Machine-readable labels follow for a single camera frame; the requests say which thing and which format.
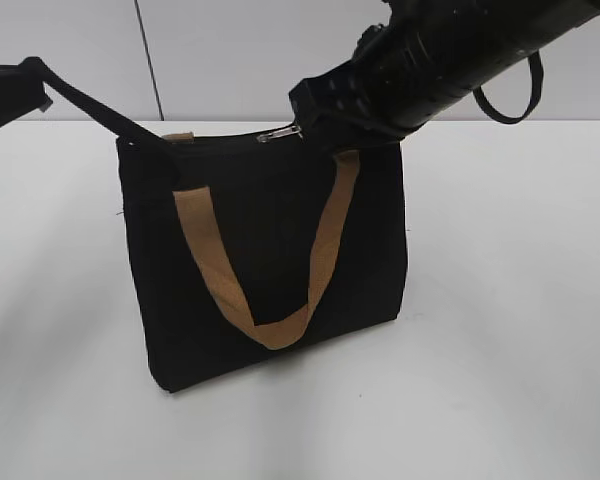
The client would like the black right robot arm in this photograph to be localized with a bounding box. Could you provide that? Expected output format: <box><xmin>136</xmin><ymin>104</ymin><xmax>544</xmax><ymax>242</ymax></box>
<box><xmin>289</xmin><ymin>0</ymin><xmax>600</xmax><ymax>149</ymax></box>

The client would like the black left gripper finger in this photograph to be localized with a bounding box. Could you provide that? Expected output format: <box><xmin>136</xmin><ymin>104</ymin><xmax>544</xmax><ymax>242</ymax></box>
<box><xmin>0</xmin><ymin>61</ymin><xmax>44</xmax><ymax>83</ymax></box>
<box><xmin>0</xmin><ymin>79</ymin><xmax>53</xmax><ymax>128</ymax></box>

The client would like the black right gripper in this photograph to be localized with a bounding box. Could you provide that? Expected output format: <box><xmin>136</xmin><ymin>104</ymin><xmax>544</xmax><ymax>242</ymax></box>
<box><xmin>289</xmin><ymin>22</ymin><xmax>460</xmax><ymax>150</ymax></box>

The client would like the tan front bag handle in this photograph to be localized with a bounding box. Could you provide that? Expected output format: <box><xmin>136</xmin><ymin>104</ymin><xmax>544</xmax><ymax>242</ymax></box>
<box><xmin>173</xmin><ymin>150</ymin><xmax>361</xmax><ymax>350</ymax></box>

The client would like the black looped cable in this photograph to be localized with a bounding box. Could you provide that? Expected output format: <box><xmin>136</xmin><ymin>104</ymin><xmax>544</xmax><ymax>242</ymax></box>
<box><xmin>472</xmin><ymin>49</ymin><xmax>545</xmax><ymax>126</ymax></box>

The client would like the tan rear bag handle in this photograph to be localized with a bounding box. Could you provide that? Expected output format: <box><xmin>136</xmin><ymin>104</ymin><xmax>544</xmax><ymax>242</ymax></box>
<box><xmin>162</xmin><ymin>132</ymin><xmax>195</xmax><ymax>143</ymax></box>

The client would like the silver zipper pull with ring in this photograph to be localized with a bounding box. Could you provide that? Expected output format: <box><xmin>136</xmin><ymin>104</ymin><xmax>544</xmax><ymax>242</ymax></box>
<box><xmin>256</xmin><ymin>124</ymin><xmax>302</xmax><ymax>144</ymax></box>

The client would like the black canvas tote bag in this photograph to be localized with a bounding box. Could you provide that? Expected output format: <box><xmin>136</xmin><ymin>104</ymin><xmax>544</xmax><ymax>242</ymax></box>
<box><xmin>22</xmin><ymin>57</ymin><xmax>408</xmax><ymax>393</ymax></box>

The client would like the tan bag handle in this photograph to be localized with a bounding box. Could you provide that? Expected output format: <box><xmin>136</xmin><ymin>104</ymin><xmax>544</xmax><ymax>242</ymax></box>
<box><xmin>173</xmin><ymin>150</ymin><xmax>361</xmax><ymax>350</ymax></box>
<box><xmin>162</xmin><ymin>132</ymin><xmax>195</xmax><ymax>143</ymax></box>

